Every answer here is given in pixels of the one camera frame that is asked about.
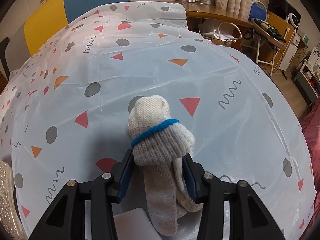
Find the black monitor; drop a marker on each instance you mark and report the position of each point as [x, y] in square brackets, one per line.
[282, 8]

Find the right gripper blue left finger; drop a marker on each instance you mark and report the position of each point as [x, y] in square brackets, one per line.
[126, 169]

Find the blue folding chair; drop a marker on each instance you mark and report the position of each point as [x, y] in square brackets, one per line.
[258, 10]

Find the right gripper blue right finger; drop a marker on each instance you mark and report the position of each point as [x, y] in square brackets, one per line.
[190, 182]

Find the pink blanket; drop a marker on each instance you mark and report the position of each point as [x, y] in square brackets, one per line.
[310, 127]

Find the white knit glove blue band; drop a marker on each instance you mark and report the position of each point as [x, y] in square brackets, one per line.
[159, 144]

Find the white small fan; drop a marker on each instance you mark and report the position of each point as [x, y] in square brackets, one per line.
[293, 20]

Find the ornate golden tissue box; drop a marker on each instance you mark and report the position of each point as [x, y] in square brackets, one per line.
[11, 226]

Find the wooden chair with tray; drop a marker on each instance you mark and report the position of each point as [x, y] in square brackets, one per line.
[271, 41]

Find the patterned plastic tablecloth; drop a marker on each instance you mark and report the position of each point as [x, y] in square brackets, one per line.
[64, 113]

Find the white sponge block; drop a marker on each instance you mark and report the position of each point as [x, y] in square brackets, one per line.
[135, 224]

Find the grey yellow blue sofa back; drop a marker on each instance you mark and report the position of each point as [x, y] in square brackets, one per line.
[40, 27]

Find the wooden side table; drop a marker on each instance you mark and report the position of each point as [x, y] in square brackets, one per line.
[197, 12]

